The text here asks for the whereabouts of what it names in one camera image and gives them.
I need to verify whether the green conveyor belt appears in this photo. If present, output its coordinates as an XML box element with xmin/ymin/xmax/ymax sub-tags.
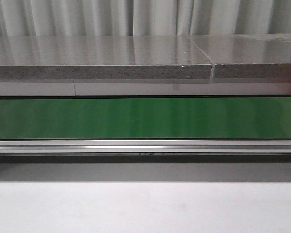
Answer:
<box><xmin>0</xmin><ymin>97</ymin><xmax>291</xmax><ymax>140</ymax></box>

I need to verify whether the grey speckled stone counter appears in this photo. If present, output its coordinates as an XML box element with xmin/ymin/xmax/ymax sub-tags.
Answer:
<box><xmin>0</xmin><ymin>33</ymin><xmax>291</xmax><ymax>96</ymax></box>

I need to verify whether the aluminium conveyor frame rail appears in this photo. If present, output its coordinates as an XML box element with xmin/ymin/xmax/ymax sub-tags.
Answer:
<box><xmin>0</xmin><ymin>139</ymin><xmax>291</xmax><ymax>158</ymax></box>

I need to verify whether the white pleated curtain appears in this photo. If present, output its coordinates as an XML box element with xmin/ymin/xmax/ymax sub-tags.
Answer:
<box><xmin>0</xmin><ymin>0</ymin><xmax>291</xmax><ymax>36</ymax></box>

